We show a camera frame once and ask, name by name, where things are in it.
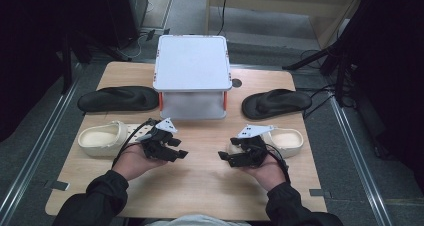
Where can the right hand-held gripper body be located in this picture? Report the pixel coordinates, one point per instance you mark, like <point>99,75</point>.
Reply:
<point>254,152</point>

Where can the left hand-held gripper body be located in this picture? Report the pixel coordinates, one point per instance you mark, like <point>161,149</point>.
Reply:
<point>156,142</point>

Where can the cream perforated clog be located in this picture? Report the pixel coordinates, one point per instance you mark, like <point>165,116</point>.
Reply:
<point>100,139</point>
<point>288,141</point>

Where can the black flip-flop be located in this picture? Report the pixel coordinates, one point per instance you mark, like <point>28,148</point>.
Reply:
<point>116,99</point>
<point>276,102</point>

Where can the white two-tier shoe rack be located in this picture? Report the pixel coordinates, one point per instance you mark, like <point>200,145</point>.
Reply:
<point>191,62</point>

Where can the person's right hand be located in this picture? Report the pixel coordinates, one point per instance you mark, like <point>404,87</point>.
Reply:
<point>271,174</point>

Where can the person's left hand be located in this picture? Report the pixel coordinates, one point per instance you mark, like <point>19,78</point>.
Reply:
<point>133,162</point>

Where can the black round table grommet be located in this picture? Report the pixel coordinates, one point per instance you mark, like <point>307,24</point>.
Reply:
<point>236,83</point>

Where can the person's grey clothing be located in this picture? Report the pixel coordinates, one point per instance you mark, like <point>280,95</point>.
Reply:
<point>196,220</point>

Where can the grey tape piece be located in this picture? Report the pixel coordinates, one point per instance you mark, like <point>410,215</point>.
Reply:
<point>320,193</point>

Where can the black metal stand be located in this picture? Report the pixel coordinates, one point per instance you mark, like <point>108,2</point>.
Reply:
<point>68,66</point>

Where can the black tripod stand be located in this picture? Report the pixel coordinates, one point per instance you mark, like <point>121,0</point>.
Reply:
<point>338,69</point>

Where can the dark cabinet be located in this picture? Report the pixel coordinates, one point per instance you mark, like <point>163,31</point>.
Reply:
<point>126,9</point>

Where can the black curtain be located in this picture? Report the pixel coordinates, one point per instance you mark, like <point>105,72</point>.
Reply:
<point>26,52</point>
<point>393,69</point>

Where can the metal floor rail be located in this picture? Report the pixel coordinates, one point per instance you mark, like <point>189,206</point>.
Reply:
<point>40,139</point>
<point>360,159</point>

